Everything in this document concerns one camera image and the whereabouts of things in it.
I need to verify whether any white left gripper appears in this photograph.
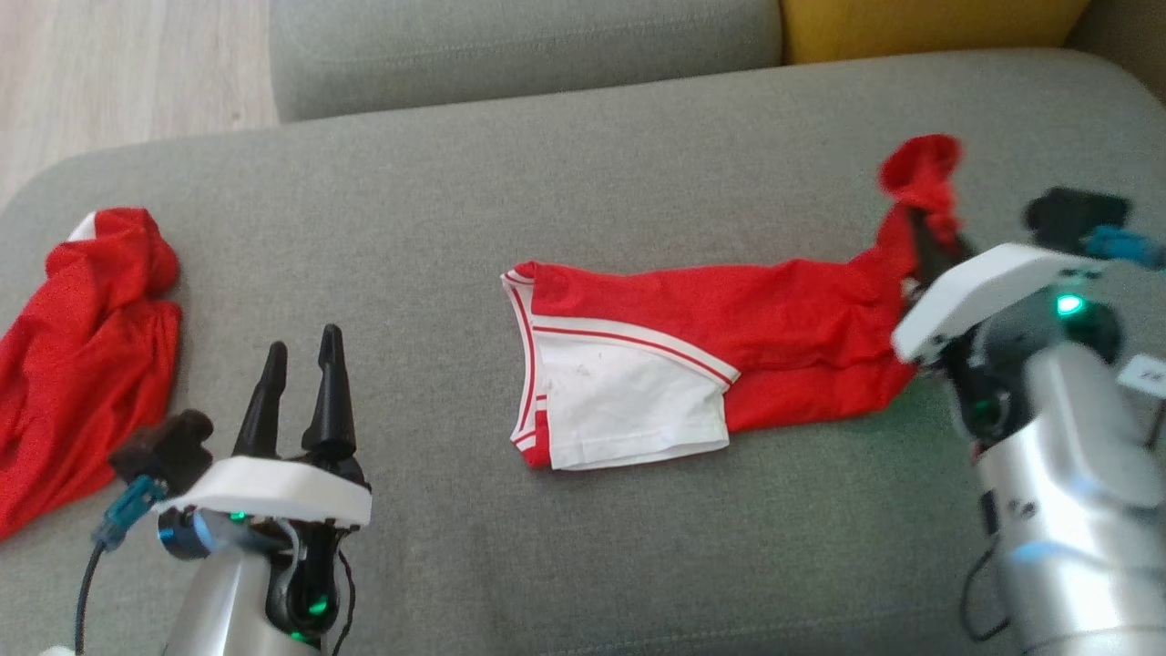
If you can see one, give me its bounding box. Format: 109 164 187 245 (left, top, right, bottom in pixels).
157 323 374 641

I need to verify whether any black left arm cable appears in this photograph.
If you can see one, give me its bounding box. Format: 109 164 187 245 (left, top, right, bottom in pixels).
73 542 108 656

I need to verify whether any grey sofa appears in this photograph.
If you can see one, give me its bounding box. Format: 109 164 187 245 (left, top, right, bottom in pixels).
0 49 1166 656

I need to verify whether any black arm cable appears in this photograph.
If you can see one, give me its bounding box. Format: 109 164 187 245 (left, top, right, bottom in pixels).
73 542 108 656
960 538 1014 644

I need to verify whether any plain red garment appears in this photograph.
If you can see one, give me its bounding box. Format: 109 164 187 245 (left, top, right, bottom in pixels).
0 207 182 541

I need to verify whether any yellow sofa cushion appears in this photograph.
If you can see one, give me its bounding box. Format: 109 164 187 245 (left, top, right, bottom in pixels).
781 0 1092 66

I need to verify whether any white cable tag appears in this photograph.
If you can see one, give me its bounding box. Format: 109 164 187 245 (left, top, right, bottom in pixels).
1117 354 1166 399

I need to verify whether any small grey sofa cushion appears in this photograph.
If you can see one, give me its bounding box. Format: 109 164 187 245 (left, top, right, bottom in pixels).
269 0 783 123

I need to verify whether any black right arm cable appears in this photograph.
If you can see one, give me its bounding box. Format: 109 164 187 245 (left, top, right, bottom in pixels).
960 538 1014 644

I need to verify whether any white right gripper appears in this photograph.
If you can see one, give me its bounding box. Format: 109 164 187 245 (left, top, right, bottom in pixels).
890 205 1125 440

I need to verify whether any teal cable connector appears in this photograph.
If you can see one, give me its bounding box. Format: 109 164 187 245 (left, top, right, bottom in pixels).
1082 225 1166 271
91 474 170 553

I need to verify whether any red jersey with white trim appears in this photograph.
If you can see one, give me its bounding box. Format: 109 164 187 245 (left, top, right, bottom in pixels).
499 134 968 472

